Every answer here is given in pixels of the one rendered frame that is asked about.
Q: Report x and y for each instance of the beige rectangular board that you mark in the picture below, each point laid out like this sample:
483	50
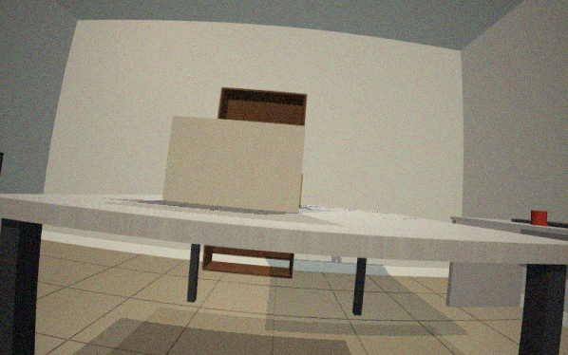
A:
236	164

